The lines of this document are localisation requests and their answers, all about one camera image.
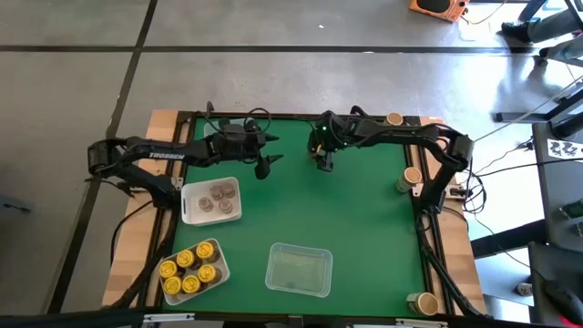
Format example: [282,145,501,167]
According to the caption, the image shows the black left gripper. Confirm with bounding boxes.
[209,120,285,181]

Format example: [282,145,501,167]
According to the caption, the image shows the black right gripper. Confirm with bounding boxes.
[307,110,354,173]

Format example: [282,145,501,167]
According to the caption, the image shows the large jar black lid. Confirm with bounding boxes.
[394,166,424,194]

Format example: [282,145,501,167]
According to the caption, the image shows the large clear plastic bin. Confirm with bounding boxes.
[264,241,334,299]

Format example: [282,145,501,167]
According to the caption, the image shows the white plastic bin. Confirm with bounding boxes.
[180,176,243,228]

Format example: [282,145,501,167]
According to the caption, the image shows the black floor strip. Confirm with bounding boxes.
[45,0,159,315]
[0,44,538,55]

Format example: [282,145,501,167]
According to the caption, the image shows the spice jar yellow lid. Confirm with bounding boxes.
[195,241,220,264]
[180,274,204,295]
[197,263,223,284]
[163,276,183,296]
[176,249,200,271]
[159,260,183,280]

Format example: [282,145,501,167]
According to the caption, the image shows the wooden table side board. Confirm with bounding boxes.
[102,108,192,309]
[418,116,487,315]

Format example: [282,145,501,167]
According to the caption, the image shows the spice jar tan lid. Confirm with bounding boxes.
[404,291,441,317]

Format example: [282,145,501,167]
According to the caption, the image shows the orange box black top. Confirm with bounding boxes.
[408,0,471,23]

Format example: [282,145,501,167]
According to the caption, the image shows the black floor bar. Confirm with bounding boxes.
[470,220,547,260]

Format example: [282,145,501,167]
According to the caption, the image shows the black stand base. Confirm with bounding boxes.
[495,86,583,124]

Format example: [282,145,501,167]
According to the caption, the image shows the dark grey desk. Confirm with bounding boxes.
[531,121,583,254]

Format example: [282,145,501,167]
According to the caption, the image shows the white tag black print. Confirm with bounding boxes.
[546,138,583,160]

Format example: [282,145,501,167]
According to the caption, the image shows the person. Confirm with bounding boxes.
[500,6,583,63]

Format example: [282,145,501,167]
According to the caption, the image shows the black computer mouse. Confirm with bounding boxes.
[544,280,583,327]

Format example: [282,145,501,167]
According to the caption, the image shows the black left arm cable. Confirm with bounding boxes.
[199,100,273,138]

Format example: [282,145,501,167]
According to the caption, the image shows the tangled black cables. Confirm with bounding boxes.
[462,136,537,215]

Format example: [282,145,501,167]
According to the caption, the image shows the black cable bundle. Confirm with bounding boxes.
[416,207,491,319]
[107,200,179,311]

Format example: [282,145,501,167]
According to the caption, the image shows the silver metal bracket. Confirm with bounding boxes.
[394,317,450,328]
[141,312,196,324]

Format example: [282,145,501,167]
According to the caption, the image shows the long white cable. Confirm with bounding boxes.
[473,75,583,143]

